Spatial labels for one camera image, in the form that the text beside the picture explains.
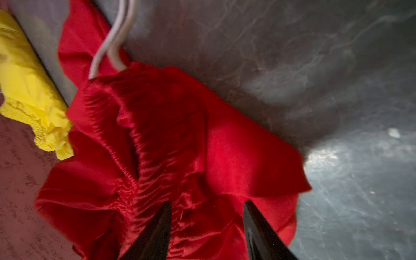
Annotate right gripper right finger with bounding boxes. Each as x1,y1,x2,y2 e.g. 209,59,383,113
243,200,297,260

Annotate red shorts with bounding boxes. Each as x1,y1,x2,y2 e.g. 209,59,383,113
35,1,311,260

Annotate yellow shorts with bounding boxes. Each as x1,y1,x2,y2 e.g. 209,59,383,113
1,9,74,160

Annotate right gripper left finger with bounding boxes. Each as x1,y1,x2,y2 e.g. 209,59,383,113
120,201,172,260

